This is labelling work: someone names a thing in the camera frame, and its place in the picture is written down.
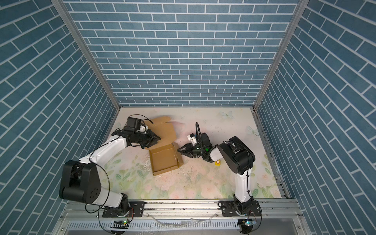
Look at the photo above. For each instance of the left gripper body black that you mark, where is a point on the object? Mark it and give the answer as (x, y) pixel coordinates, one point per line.
(145, 139)

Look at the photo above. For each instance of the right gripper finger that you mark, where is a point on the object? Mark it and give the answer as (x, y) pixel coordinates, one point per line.
(183, 148)
(184, 153)

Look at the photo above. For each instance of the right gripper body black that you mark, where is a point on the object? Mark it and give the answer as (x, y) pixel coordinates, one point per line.
(194, 151)

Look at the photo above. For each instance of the brown cardboard paper box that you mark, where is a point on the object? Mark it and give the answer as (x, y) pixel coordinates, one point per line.
(164, 155)

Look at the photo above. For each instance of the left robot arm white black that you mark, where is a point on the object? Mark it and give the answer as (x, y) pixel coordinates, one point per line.
(80, 181)

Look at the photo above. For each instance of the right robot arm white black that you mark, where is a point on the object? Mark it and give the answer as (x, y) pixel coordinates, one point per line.
(240, 160)

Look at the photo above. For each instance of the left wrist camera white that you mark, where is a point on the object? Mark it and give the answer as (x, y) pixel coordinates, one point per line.
(143, 128)

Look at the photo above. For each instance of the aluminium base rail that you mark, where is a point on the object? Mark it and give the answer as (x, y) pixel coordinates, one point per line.
(266, 216)

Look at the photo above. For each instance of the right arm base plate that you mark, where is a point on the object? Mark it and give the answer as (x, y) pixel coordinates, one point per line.
(236, 208)

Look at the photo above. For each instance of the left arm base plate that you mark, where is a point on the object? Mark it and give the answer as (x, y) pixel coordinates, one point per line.
(132, 209)

